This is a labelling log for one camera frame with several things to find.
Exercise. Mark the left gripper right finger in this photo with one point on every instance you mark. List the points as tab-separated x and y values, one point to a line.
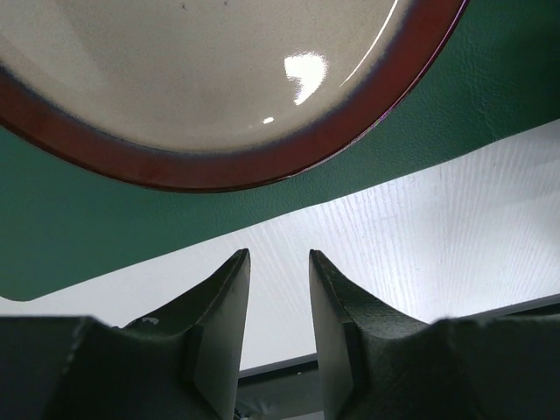
375	362

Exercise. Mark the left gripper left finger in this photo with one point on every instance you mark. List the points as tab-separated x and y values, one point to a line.
180	361

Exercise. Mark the green placemat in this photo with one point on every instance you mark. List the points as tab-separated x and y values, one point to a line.
498	75

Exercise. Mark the red rimmed beige plate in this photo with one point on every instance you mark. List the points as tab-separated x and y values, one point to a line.
209	96

